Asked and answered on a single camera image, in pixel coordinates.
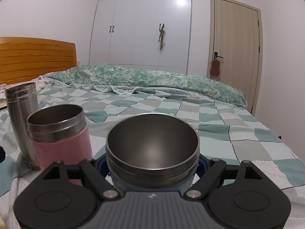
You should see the blue cartoon sticker steel cup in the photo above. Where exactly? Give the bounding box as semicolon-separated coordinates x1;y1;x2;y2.
106;113;200;193

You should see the pink steel cup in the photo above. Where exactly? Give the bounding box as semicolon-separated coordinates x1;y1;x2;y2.
26;104;94;187

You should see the tall stainless steel flask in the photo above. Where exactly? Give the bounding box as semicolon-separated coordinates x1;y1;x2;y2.
5;82;40;170

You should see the checkered green white bedspread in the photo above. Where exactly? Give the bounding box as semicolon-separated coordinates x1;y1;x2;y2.
0;85;305;218

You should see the floral ruffled pillow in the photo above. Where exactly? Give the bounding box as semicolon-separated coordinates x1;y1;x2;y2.
0;76;55;98

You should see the orange wooden headboard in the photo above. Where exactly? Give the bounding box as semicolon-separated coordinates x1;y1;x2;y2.
0;37;77;84

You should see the green floral duvet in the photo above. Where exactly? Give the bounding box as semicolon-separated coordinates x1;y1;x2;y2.
42;65;248;108

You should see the beige wooden door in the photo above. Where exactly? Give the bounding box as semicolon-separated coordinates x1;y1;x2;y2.
208;0;263;114

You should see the white wardrobe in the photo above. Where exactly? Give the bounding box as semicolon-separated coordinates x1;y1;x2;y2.
89;0;192;74

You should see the brown plush toy on handle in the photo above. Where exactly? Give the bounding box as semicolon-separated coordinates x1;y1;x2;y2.
210;59;220;79

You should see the black door handle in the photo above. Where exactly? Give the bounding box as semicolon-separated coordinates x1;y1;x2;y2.
213;52;224;60

